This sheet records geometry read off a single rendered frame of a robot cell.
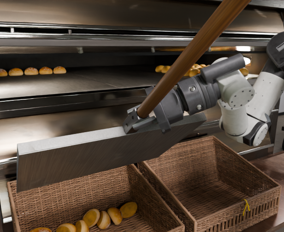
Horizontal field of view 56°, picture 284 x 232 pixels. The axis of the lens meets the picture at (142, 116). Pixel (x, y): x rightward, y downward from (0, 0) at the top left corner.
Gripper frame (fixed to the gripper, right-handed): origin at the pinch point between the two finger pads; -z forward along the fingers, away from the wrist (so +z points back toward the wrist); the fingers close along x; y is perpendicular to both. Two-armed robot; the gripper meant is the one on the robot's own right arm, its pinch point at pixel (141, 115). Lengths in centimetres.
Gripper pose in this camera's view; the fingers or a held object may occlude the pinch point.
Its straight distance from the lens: 66.7
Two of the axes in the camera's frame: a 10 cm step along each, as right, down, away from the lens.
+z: 9.3, -3.7, -0.5
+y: -1.7, -3.0, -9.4
